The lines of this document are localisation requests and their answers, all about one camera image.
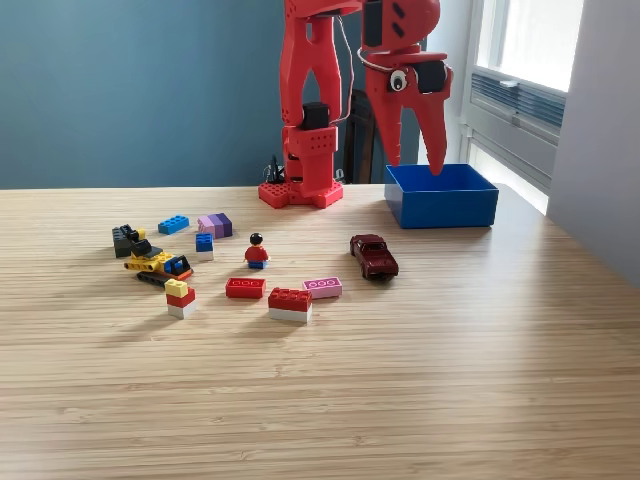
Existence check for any large red white brick stack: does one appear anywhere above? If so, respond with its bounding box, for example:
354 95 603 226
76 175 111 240
267 287 314 324

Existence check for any blue white brick stack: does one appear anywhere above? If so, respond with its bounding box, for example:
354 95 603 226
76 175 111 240
195 232 216 263

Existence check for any yellow red white brick stack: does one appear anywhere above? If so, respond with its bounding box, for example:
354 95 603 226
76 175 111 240
164 278 197 320

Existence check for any blue plastic bin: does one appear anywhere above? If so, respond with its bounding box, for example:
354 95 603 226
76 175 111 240
383 163 500 230

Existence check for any black folded chair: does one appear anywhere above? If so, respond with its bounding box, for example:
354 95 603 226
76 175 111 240
342 88 387 185

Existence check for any grey window vent grille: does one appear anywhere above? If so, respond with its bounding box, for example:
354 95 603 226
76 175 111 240
470 69 567 132

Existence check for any white window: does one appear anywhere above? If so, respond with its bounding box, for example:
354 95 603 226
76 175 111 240
462 0 586 204

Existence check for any black table clamp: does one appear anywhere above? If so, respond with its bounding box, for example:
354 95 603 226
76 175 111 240
263 154 287 184

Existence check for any dark red toy car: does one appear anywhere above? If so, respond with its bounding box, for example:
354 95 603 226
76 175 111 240
349 233 400 282

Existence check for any pink flat brick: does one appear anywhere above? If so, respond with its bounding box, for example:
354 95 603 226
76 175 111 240
301 275 344 301

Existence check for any toy figure red shirt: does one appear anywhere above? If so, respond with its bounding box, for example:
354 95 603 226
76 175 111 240
243 232 272 271

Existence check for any pink purple brick stack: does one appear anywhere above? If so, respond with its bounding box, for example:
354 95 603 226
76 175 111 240
196 212 234 241

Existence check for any yellow toy digger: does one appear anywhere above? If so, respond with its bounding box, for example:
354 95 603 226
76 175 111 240
119 223 195 291

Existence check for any dark grey brick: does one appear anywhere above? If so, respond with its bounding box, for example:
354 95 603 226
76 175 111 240
111 225 133 259

